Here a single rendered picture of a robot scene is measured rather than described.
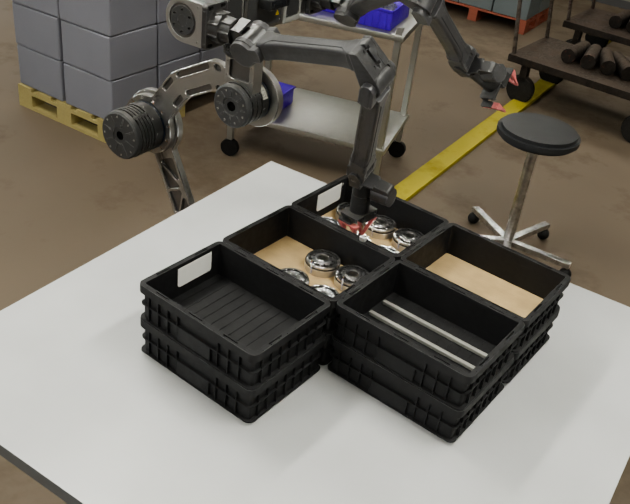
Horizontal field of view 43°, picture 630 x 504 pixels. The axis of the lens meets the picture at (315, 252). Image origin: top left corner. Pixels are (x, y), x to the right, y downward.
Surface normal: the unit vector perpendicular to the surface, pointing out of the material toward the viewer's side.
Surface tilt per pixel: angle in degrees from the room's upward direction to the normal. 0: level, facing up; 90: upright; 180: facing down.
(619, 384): 0
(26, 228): 0
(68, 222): 0
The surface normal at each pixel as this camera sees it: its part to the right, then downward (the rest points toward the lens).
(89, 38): -0.57, 0.39
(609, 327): 0.11, -0.83
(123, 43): 0.82, 0.39
